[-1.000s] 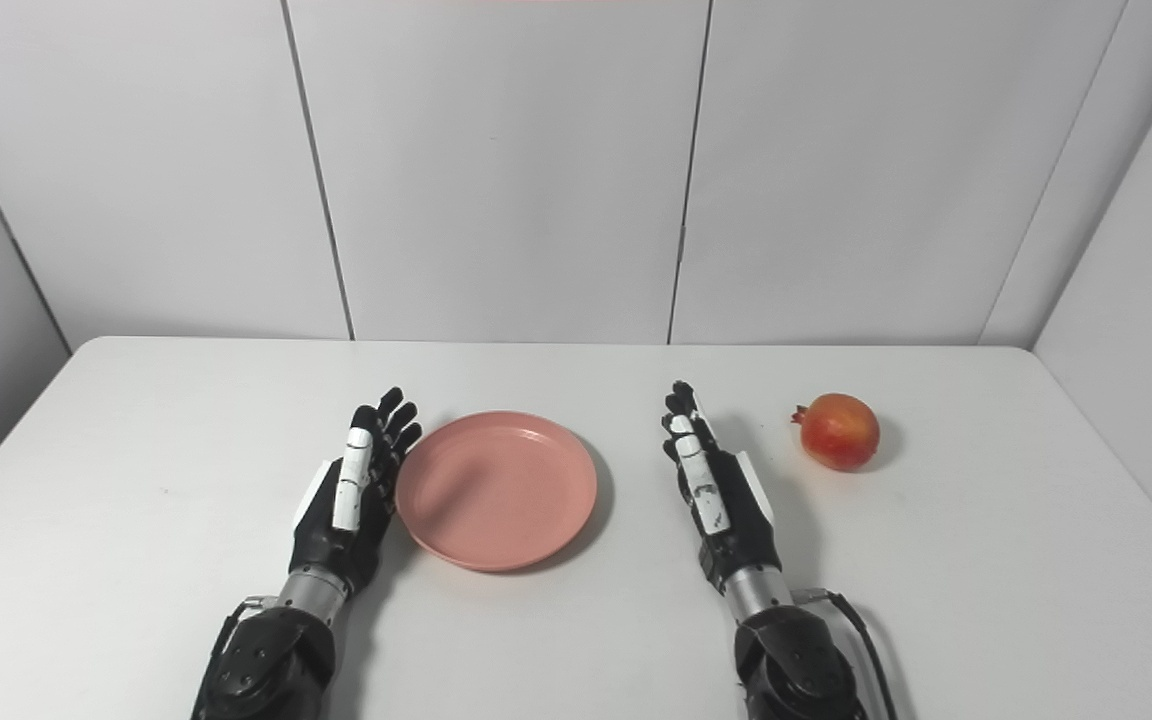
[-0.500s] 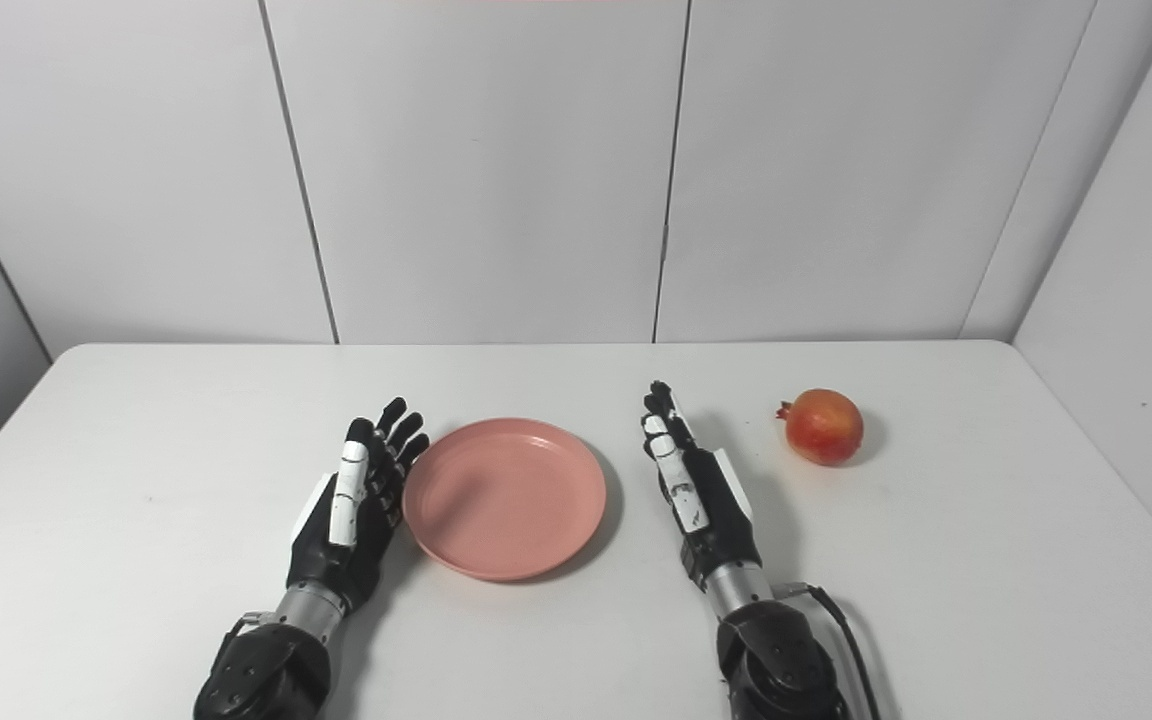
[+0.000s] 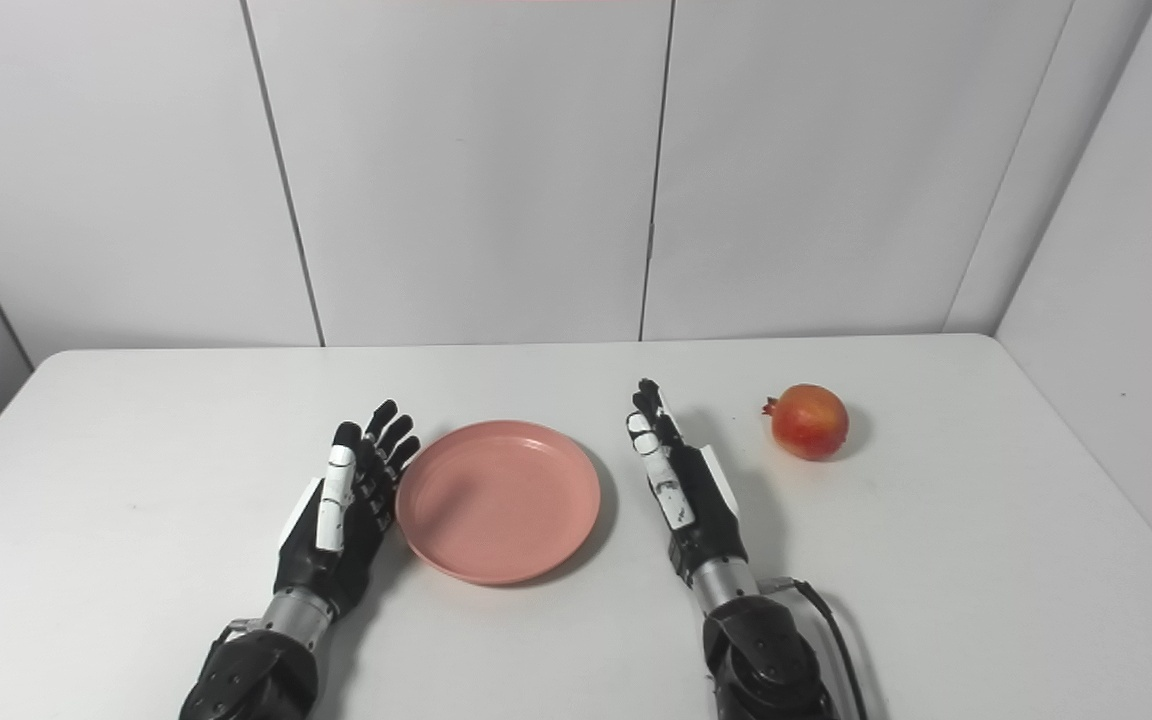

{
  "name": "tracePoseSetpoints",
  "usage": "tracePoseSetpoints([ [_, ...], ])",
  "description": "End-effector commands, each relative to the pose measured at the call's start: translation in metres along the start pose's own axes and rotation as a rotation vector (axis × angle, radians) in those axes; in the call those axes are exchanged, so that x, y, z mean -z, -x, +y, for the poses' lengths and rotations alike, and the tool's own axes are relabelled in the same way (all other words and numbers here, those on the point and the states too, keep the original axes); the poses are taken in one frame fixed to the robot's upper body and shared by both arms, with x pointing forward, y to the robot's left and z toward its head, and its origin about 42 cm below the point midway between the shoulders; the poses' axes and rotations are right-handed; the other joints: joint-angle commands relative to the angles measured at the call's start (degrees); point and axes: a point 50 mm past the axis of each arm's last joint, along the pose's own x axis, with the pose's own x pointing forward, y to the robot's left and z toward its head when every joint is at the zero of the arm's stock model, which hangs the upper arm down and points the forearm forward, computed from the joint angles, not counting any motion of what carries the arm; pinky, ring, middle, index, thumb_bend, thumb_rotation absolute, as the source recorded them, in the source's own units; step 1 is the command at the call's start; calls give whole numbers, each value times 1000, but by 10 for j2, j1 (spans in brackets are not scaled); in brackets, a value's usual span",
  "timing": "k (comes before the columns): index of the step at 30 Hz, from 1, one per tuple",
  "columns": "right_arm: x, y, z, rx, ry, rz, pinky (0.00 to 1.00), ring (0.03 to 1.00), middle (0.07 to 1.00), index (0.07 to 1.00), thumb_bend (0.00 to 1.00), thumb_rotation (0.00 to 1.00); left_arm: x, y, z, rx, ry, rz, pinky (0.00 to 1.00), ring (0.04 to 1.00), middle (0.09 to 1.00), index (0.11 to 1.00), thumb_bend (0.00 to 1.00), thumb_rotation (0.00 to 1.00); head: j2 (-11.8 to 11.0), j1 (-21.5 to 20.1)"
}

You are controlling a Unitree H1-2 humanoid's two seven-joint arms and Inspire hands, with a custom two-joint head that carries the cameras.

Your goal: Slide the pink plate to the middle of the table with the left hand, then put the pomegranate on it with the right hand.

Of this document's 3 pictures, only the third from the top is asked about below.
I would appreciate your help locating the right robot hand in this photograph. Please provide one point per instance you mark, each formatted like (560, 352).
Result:
(691, 500)

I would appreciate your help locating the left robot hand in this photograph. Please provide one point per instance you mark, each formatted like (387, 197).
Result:
(336, 530)

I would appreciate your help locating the red pomegranate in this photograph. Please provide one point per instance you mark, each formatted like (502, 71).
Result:
(808, 420)

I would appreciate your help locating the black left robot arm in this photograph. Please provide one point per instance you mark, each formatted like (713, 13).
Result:
(261, 665)

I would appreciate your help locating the pink round plate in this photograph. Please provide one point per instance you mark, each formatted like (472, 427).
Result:
(498, 502)

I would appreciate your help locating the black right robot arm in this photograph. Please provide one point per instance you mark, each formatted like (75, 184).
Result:
(756, 655)

